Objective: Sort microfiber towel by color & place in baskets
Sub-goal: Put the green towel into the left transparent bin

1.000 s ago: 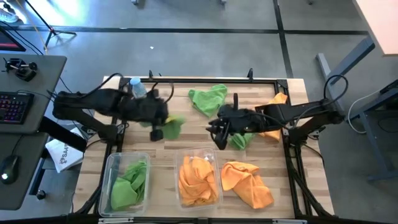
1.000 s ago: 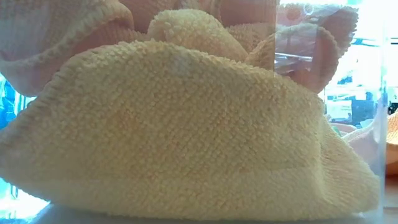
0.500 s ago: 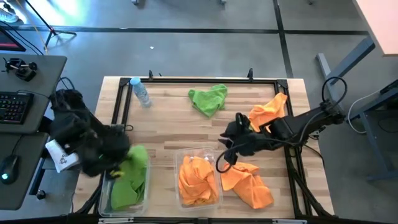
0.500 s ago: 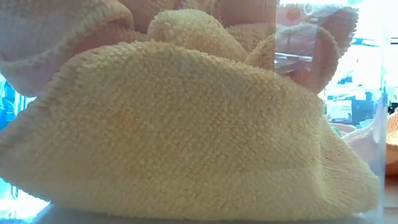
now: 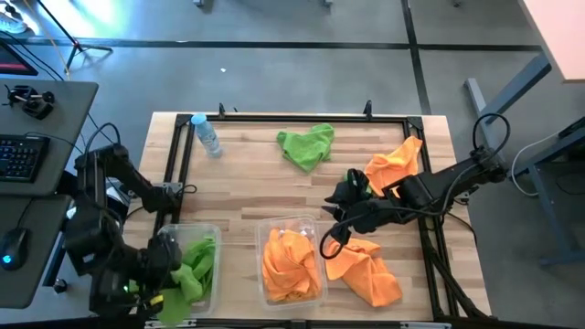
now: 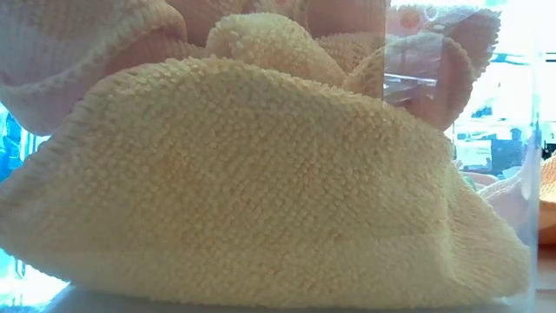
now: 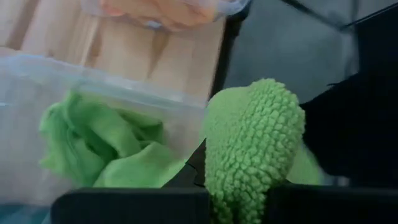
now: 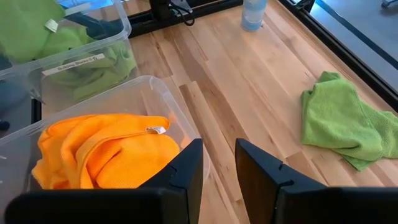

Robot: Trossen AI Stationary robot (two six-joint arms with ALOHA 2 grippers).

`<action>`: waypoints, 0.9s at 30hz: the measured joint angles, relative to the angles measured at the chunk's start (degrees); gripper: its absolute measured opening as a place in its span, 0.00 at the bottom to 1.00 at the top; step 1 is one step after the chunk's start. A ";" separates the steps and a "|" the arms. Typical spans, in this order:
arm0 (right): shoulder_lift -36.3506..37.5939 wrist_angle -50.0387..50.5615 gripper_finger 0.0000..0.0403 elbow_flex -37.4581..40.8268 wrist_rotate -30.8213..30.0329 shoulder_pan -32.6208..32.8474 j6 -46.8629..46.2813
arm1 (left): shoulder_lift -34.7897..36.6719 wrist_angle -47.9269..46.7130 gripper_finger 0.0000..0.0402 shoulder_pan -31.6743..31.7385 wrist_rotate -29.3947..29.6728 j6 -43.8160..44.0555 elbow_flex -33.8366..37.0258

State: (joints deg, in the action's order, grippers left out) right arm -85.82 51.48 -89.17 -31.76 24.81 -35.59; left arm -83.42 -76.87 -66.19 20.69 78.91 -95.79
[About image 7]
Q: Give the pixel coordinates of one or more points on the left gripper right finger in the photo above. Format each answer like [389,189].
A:
[326,207]

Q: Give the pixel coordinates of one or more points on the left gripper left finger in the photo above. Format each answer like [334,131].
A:
[124,207]

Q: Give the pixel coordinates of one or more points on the green microfiber towel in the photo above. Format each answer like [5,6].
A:
[248,140]
[109,140]

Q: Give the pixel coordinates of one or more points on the orange microfiber towel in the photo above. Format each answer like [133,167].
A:
[161,12]

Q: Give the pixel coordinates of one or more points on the black bulky support strut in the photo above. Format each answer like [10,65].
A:
[357,130]

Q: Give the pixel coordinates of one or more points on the clear plastic bin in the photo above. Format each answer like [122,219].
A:
[18,124]
[230,6]

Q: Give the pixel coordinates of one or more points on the black metal table frame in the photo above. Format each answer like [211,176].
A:
[230,53]

